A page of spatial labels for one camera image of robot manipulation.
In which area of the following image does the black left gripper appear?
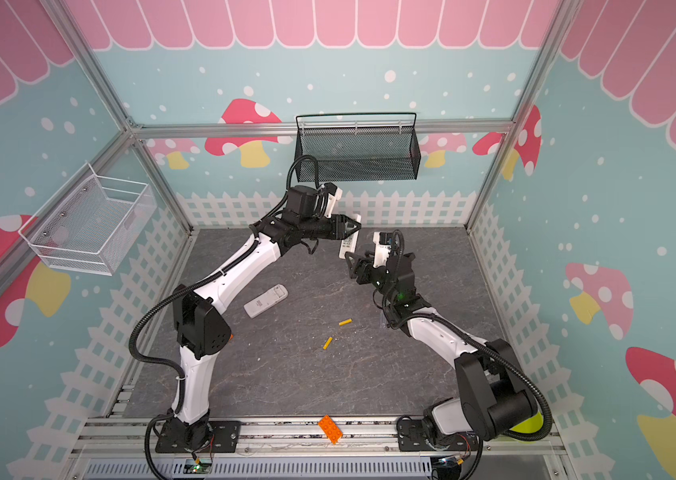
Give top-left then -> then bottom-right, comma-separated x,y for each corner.
300,213 -> 361,240

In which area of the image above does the small white remote control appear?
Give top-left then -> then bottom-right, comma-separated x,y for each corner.
339,214 -> 362,259

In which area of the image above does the large white remote control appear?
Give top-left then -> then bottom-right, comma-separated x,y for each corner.
244,284 -> 289,318

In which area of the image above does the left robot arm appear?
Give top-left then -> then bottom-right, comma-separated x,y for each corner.
128,181 -> 361,453

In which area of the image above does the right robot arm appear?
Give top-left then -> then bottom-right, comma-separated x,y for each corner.
343,230 -> 553,448

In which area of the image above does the green plastic bowl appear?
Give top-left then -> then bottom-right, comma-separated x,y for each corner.
512,412 -> 544,434

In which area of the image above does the black wire mesh basket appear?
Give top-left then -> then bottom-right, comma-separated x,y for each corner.
295,112 -> 422,183

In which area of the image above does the orange toy brick on rail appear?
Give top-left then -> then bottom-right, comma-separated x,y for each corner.
318,415 -> 344,445

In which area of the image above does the white wire mesh basket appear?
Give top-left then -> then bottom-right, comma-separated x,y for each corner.
18,164 -> 157,276

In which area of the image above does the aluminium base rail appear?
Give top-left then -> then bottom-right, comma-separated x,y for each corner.
60,416 -> 577,479

